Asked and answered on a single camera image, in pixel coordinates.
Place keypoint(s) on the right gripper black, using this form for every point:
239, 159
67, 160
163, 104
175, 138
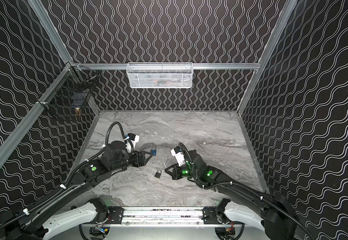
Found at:
175, 172

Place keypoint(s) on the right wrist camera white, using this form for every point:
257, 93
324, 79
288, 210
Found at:
179, 155

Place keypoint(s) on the brass padlock in basket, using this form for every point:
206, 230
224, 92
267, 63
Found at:
78, 112

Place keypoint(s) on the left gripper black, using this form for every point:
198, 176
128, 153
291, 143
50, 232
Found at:
141, 158

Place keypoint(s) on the black wire wall basket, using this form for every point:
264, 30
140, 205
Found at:
74, 91

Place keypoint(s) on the white mesh wall basket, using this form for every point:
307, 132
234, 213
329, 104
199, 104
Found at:
159, 70

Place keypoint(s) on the black padlock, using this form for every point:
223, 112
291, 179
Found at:
158, 174

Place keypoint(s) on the items in white basket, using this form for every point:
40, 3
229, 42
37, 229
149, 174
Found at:
164, 83

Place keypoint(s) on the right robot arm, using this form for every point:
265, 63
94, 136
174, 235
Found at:
277, 217

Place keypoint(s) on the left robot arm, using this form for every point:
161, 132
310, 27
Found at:
30, 223

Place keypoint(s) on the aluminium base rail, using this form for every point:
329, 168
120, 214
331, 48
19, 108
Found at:
179, 217

